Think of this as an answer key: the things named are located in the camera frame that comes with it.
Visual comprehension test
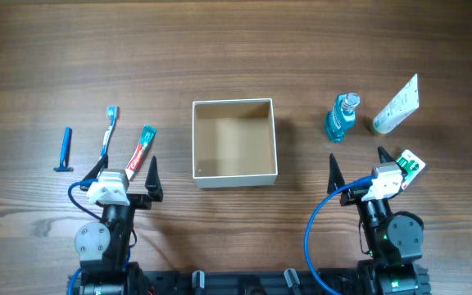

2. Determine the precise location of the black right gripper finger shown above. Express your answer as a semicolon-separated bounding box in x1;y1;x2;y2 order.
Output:
327;153;345;194
377;146;394;164

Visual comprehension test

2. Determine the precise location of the white cardboard box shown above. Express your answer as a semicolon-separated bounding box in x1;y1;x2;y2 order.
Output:
192;98;279;188

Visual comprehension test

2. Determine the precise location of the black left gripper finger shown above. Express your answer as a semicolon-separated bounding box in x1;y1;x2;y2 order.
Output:
144;156;163;202
80;153;108;191

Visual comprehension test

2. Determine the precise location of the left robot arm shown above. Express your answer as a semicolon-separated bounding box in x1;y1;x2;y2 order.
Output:
66;156;163;294

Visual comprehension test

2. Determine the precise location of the green white small packet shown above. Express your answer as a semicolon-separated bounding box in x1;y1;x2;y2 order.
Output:
396;149;426;190

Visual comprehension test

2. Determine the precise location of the blue mouthwash bottle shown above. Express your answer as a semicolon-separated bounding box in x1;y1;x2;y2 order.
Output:
324;93;361;143

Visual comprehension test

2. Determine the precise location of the white lotion tube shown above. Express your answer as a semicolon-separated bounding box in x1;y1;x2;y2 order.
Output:
371;74;420;134

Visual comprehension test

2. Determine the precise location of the blue white toothbrush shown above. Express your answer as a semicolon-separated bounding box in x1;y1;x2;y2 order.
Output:
100;105;119;157

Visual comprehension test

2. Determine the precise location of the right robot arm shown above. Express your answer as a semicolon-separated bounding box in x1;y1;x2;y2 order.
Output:
318;147;432;294

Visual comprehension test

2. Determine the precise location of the Colgate toothpaste tube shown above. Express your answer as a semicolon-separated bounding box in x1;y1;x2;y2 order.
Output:
125;125;157;180

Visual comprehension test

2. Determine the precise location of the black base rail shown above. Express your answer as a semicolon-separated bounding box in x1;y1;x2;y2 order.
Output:
66;267;431;295

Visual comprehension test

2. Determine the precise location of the blue disposable razor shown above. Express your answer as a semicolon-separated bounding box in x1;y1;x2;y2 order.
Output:
53;127;73;172

